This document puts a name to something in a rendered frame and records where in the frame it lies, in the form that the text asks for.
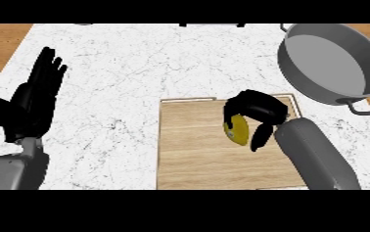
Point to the grey metal pot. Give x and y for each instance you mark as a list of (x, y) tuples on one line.
[(325, 63)]

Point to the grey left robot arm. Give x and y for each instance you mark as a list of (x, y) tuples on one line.
[(21, 167)]

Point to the yellow lemon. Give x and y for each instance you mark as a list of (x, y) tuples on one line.
[(238, 129)]

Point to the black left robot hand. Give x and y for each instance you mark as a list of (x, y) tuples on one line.
[(35, 99)]

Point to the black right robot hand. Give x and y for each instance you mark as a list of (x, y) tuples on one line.
[(260, 107)]

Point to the wooden tray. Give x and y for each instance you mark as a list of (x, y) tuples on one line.
[(226, 151)]

